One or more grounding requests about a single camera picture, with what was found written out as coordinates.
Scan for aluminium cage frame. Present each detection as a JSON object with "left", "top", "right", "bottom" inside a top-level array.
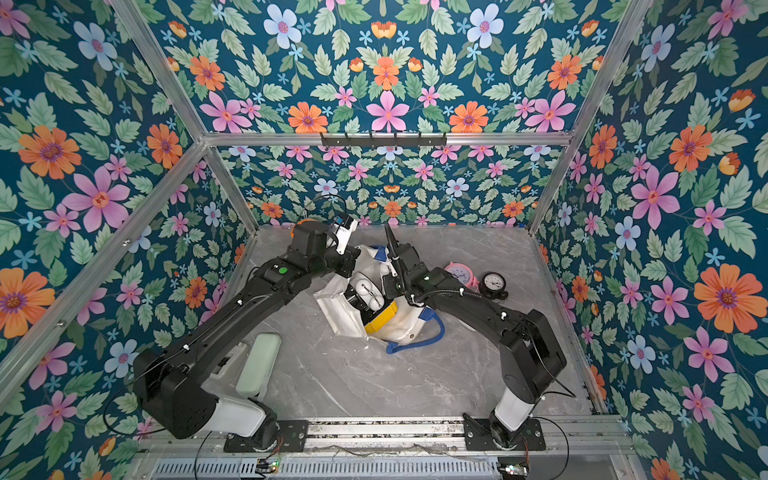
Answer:
[{"left": 1, "top": 1, "right": 635, "bottom": 418}]

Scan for white canvas bag blue handles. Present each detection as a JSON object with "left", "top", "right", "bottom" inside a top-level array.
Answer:
[{"left": 313, "top": 246, "right": 446, "bottom": 355}]

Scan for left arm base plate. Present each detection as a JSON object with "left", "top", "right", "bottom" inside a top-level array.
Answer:
[{"left": 223, "top": 420, "right": 309, "bottom": 454}]

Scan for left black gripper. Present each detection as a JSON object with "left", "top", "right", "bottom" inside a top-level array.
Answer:
[{"left": 304, "top": 241, "right": 364, "bottom": 283}]

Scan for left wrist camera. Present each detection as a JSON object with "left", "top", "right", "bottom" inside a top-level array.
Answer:
[{"left": 331, "top": 214, "right": 358, "bottom": 255}]

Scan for black hook rail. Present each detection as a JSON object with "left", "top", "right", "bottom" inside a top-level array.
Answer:
[{"left": 320, "top": 133, "right": 448, "bottom": 148}]

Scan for yellow alarm clock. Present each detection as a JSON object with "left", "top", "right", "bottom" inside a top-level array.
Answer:
[{"left": 365, "top": 301, "right": 398, "bottom": 335}]

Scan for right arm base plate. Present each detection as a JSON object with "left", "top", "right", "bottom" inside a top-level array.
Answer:
[{"left": 462, "top": 413, "right": 546, "bottom": 452}]

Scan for pink alarm clock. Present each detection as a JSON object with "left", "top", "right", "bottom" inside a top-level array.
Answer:
[{"left": 445, "top": 262, "right": 479, "bottom": 291}]

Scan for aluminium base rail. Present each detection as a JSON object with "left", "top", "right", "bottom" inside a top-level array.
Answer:
[{"left": 143, "top": 416, "right": 631, "bottom": 457}]

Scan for white black twin-bell alarm clock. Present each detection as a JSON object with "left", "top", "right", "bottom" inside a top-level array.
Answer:
[{"left": 344, "top": 273, "right": 385, "bottom": 312}]

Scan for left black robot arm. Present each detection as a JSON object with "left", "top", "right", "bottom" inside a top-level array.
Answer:
[{"left": 134, "top": 215, "right": 360, "bottom": 451}]

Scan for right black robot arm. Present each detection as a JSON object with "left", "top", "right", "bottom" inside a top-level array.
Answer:
[{"left": 385, "top": 229, "right": 567, "bottom": 449}]

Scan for white vented cable duct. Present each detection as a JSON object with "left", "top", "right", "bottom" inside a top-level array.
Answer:
[{"left": 149, "top": 457, "right": 501, "bottom": 479}]

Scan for orange plush toy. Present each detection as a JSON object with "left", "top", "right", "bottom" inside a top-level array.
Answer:
[{"left": 291, "top": 218, "right": 314, "bottom": 238}]

